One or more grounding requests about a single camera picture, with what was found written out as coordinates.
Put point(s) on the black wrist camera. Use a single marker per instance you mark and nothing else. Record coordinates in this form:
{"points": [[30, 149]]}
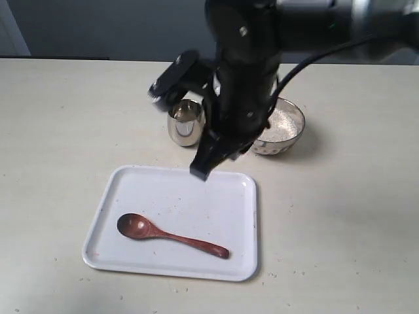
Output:
{"points": [[187, 73]]}

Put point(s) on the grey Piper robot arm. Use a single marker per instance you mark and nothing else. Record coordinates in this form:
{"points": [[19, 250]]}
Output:
{"points": [[311, 30]]}

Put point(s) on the steel bowl of rice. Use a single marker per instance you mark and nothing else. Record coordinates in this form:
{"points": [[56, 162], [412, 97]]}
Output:
{"points": [[287, 124]]}

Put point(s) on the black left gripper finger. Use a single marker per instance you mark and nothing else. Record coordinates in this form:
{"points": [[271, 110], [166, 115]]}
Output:
{"points": [[212, 151]]}

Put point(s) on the small steel cup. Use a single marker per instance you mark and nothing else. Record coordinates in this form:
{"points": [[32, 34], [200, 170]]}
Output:
{"points": [[186, 122]]}

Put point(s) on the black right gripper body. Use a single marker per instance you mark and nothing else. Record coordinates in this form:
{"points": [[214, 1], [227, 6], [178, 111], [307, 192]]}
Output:
{"points": [[248, 58]]}

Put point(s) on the white rectangular plastic tray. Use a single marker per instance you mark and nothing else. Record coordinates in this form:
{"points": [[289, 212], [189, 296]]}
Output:
{"points": [[221, 210]]}

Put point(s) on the dark red wooden spoon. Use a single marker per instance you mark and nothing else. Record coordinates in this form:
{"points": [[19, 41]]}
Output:
{"points": [[137, 227]]}

